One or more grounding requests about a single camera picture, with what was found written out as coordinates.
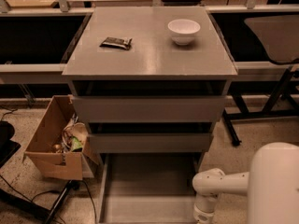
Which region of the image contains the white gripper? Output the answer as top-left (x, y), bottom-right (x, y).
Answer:
top-left (192, 168), bottom-right (225, 224)

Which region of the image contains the grey bottom drawer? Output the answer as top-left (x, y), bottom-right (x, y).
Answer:
top-left (97, 153), bottom-right (203, 224)

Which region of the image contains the grey drawer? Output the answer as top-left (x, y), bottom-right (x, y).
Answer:
top-left (89, 133), bottom-right (213, 153)
top-left (72, 96), bottom-right (225, 123)
top-left (97, 153), bottom-right (203, 224)

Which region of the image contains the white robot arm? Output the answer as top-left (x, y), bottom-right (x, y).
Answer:
top-left (192, 142), bottom-right (299, 224)

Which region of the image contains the grey middle drawer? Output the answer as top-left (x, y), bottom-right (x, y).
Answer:
top-left (89, 133), bottom-right (213, 153)

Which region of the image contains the grey drawer cabinet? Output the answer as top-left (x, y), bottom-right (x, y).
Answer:
top-left (62, 6), bottom-right (238, 170)

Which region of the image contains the grey top drawer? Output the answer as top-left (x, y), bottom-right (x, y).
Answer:
top-left (72, 96), bottom-right (225, 123)

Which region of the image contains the open cardboard box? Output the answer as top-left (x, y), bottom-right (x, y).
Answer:
top-left (25, 95), bottom-right (99, 180)

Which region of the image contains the black stand leg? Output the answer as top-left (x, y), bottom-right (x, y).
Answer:
top-left (43, 180), bottom-right (79, 224)

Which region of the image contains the green packet in box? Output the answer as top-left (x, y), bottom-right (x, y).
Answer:
top-left (71, 136), bottom-right (83, 152)

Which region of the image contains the white ceramic bowl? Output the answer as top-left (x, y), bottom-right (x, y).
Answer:
top-left (167, 19), bottom-right (201, 46)

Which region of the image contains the dark snack packet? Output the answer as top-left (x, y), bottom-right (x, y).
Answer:
top-left (100, 37), bottom-right (132, 50)

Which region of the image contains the black object at left edge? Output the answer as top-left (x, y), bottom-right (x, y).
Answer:
top-left (0, 121), bottom-right (21, 168)

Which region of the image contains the black table frame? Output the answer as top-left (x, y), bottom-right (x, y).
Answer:
top-left (222, 66), bottom-right (299, 147)

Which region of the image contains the black floor cable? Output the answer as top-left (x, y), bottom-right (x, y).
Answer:
top-left (81, 180), bottom-right (98, 224)

